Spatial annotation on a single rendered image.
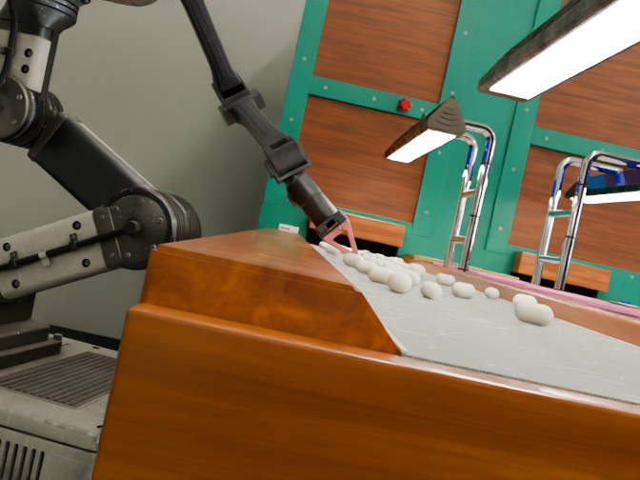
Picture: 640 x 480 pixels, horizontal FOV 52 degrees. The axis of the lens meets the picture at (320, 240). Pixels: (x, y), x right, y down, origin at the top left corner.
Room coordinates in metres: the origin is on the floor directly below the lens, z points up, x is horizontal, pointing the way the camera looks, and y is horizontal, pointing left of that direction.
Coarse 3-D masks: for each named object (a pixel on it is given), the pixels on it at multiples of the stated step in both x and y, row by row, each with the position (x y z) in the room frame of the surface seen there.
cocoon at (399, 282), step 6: (390, 276) 0.70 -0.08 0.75; (396, 276) 0.68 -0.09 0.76; (402, 276) 0.68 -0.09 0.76; (408, 276) 0.68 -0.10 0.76; (390, 282) 0.69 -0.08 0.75; (396, 282) 0.68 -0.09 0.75; (402, 282) 0.68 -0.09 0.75; (408, 282) 0.68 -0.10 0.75; (390, 288) 0.70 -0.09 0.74; (396, 288) 0.68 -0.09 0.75; (402, 288) 0.68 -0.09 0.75; (408, 288) 0.68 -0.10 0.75
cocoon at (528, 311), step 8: (520, 304) 0.66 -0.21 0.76; (528, 304) 0.66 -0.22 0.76; (536, 304) 0.66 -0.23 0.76; (520, 312) 0.66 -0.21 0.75; (528, 312) 0.65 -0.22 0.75; (536, 312) 0.65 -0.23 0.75; (544, 312) 0.65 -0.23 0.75; (552, 312) 0.65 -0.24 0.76; (520, 320) 0.66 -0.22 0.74; (528, 320) 0.66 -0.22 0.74; (536, 320) 0.65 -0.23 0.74; (544, 320) 0.65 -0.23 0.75
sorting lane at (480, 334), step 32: (384, 288) 0.72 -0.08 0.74; (416, 288) 0.86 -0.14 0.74; (448, 288) 1.07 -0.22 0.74; (384, 320) 0.41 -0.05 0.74; (416, 320) 0.45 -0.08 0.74; (448, 320) 0.50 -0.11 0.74; (480, 320) 0.56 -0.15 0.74; (512, 320) 0.65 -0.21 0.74; (416, 352) 0.31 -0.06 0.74; (448, 352) 0.33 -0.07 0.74; (480, 352) 0.35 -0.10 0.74; (512, 352) 0.39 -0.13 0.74; (544, 352) 0.42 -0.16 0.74; (576, 352) 0.47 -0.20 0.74; (608, 352) 0.52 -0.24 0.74; (544, 384) 0.30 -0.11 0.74; (576, 384) 0.32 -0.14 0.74; (608, 384) 0.34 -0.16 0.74
